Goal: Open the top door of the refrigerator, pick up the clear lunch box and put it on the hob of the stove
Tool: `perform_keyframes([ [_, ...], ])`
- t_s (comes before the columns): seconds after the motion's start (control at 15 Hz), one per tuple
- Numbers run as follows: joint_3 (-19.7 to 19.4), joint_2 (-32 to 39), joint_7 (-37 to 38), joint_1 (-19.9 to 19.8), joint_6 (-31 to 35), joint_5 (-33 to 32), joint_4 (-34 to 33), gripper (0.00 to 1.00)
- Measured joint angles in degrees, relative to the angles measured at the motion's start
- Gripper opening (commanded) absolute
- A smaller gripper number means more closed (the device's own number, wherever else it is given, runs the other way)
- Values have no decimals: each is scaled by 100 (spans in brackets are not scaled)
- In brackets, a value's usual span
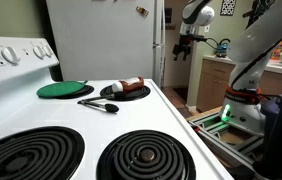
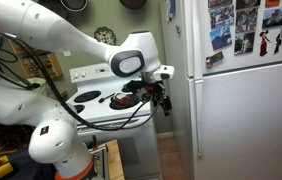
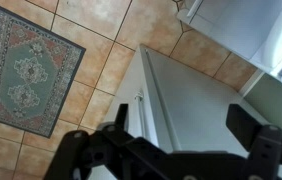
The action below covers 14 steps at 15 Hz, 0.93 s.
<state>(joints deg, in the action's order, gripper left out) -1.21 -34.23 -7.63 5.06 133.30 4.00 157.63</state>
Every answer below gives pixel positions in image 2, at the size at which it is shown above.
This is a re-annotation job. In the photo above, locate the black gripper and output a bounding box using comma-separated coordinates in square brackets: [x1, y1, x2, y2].
[126, 79, 174, 117]

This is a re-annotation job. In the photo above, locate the white freezer door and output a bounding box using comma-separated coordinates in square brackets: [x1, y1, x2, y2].
[184, 0, 282, 80]

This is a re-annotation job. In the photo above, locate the white electric stove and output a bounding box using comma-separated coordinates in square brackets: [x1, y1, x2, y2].
[65, 63, 164, 180]

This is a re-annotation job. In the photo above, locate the white fridge door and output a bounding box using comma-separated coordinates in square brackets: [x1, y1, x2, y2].
[186, 59, 282, 180]

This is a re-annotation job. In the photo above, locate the brown bottle on plate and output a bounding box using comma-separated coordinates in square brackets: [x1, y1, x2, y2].
[113, 92, 131, 106]

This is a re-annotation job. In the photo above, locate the black gold fridge magnet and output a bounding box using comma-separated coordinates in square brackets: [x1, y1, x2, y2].
[205, 50, 225, 69]

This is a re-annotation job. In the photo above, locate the wooden tabletop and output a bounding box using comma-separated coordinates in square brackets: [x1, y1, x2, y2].
[104, 139, 126, 180]

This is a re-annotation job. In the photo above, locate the blue sky photo magnet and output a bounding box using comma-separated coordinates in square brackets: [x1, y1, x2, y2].
[209, 25, 233, 51]

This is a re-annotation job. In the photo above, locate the blue fridge magnet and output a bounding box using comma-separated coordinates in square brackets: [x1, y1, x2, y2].
[168, 0, 176, 18]

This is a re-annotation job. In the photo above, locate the dark photo magnet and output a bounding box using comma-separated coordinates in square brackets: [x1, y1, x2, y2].
[233, 31, 256, 56]
[235, 8, 259, 34]
[235, 0, 262, 10]

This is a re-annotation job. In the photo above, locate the brown hanging pan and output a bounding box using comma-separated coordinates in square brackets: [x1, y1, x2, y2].
[118, 0, 148, 10]

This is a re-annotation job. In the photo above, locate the crowd photo magnet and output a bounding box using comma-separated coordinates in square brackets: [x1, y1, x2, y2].
[209, 4, 236, 30]

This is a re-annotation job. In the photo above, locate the wooden spice rack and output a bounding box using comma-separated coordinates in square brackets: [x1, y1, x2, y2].
[8, 39, 64, 81]

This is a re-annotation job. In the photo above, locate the colourful photo magnet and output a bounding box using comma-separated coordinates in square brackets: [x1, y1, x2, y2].
[208, 0, 234, 9]

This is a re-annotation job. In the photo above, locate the red dress figure magnet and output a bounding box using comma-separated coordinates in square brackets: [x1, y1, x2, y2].
[258, 29, 272, 57]

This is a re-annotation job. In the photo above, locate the pale green round container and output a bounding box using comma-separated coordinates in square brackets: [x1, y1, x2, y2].
[26, 77, 48, 98]

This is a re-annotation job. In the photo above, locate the black hanging pan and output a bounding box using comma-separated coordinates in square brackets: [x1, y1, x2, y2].
[59, 0, 89, 13]

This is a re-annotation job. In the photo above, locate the black suit figure magnet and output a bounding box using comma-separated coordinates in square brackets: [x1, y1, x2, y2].
[273, 26, 282, 55]

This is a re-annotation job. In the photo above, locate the mountain photo magnet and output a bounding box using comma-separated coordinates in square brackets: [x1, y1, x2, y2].
[261, 6, 282, 30]

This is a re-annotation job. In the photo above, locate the orange fridge magnet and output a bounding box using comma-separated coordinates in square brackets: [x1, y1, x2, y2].
[264, 0, 281, 8]

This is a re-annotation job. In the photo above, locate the thick black braided cable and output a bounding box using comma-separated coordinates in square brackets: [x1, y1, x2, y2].
[0, 28, 167, 132]

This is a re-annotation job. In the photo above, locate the aluminium profile frame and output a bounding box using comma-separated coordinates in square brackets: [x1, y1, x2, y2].
[86, 144, 110, 180]

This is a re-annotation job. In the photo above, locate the colourful decorative wall plate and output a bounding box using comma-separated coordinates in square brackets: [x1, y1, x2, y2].
[93, 26, 117, 46]

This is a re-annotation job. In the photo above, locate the white light switch plate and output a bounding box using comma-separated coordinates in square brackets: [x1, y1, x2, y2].
[62, 48, 73, 58]

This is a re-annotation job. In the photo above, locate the thin black cable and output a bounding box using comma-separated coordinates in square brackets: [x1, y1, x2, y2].
[0, 36, 40, 91]

